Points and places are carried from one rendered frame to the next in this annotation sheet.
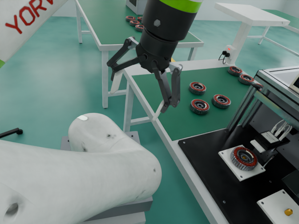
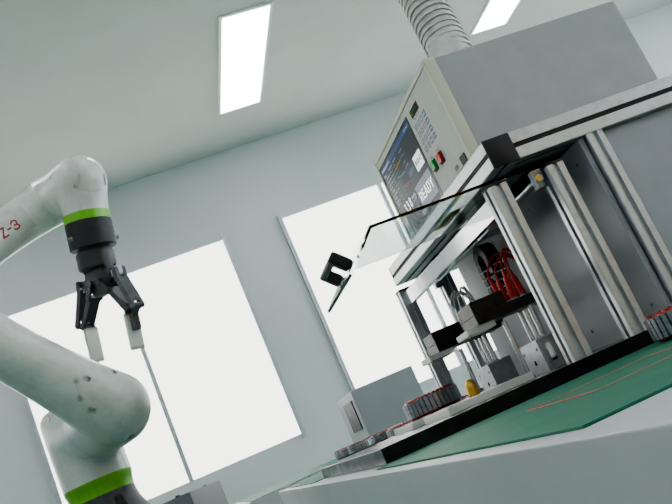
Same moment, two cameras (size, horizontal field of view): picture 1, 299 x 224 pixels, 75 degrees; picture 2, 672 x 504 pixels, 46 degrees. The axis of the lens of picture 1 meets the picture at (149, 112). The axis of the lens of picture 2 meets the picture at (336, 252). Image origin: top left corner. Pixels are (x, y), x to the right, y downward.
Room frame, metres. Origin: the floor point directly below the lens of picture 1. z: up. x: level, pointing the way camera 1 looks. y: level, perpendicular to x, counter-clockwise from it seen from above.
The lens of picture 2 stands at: (-0.93, -0.83, 0.79)
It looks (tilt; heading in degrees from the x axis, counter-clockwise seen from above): 13 degrees up; 16
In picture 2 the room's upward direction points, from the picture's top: 24 degrees counter-clockwise
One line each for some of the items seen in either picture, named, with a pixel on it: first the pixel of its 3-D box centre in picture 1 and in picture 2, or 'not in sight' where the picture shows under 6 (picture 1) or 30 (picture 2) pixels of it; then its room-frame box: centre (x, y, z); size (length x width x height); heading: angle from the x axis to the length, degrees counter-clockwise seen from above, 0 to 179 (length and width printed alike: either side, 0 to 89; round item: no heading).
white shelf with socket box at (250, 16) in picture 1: (236, 43); not in sight; (1.55, -0.56, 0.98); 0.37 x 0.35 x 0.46; 30
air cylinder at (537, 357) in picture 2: not in sight; (546, 353); (0.45, -0.70, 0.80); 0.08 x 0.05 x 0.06; 30
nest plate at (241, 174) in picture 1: (241, 161); (437, 414); (0.58, -0.45, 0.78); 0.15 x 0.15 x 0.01; 30
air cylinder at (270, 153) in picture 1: (265, 151); (497, 375); (0.66, -0.58, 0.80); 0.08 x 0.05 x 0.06; 30
